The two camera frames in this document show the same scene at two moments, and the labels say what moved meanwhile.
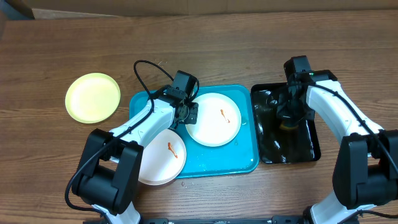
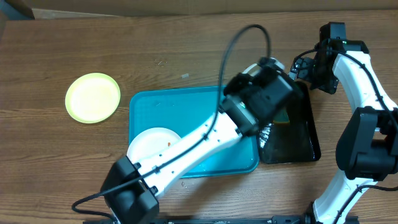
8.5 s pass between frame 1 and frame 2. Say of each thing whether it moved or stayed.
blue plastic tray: stayed
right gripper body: moved
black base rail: stayed
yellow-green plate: stayed
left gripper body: moved
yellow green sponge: moved
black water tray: stayed
